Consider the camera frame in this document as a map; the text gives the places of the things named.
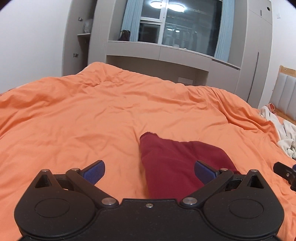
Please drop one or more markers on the window with dark glass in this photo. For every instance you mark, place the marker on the window with dark glass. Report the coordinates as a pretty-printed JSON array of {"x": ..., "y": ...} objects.
[{"x": 192, "y": 25}]

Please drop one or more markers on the dark handbag on ledge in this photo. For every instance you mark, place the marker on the dark handbag on ledge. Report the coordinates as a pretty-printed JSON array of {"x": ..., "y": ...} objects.
[{"x": 124, "y": 35}]

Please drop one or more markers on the orange duvet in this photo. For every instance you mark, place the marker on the orange duvet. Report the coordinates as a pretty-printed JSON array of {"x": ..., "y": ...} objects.
[{"x": 100, "y": 114}]

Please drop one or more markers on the light blue curtain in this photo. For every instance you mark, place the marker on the light blue curtain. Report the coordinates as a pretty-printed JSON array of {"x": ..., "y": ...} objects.
[
  {"x": 131, "y": 18},
  {"x": 225, "y": 31}
]

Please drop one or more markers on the right light blue curtain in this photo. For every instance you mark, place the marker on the right light blue curtain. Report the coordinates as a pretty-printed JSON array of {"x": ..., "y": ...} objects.
[{"x": 225, "y": 31}]

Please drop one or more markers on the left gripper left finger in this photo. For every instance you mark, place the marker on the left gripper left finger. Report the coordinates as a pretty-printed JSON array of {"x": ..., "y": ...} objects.
[{"x": 83, "y": 181}]

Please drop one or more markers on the grey padded headboard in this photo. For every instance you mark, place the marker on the grey padded headboard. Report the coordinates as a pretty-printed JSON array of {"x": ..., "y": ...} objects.
[{"x": 283, "y": 96}]

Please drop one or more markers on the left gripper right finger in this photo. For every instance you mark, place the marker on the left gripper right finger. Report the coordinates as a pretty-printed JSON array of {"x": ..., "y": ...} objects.
[{"x": 214, "y": 182}]

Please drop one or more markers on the beige crumpled garment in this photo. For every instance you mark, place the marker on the beige crumpled garment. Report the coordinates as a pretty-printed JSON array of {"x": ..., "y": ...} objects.
[{"x": 285, "y": 131}]

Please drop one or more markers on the dark red t-shirt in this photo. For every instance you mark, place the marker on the dark red t-shirt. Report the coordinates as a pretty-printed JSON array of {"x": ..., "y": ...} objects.
[{"x": 169, "y": 165}]

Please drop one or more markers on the grey wall cabinet unit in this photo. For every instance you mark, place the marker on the grey wall cabinet unit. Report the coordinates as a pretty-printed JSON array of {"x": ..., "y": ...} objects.
[{"x": 92, "y": 33}]

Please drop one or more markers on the left light blue curtain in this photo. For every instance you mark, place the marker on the left light blue curtain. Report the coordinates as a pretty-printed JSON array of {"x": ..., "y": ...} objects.
[{"x": 131, "y": 18}]

